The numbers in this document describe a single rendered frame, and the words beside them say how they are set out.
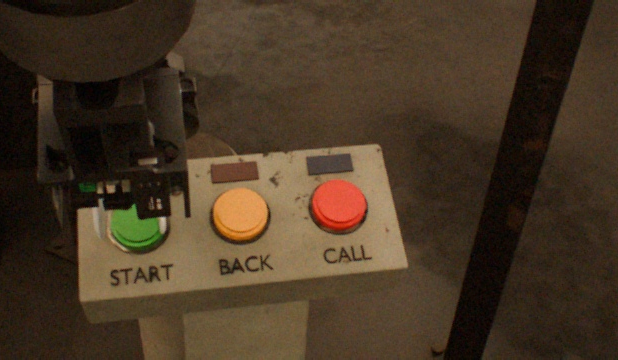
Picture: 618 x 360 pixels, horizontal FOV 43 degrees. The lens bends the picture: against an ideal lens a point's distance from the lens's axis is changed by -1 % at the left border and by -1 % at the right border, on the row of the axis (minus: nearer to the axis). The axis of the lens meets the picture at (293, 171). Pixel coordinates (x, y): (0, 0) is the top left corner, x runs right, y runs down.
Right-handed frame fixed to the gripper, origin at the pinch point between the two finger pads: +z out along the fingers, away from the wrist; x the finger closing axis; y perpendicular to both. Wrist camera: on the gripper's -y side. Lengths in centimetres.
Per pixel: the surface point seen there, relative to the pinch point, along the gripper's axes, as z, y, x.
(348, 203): 5.7, 0.3, 15.5
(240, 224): 5.7, 1.1, 7.3
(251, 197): 5.7, -1.0, 8.3
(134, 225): 5.6, 0.4, -0.4
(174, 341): 36.5, -0.3, 1.2
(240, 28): 107, -99, 22
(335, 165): 6.6, -3.6, 15.3
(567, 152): 88, -46, 83
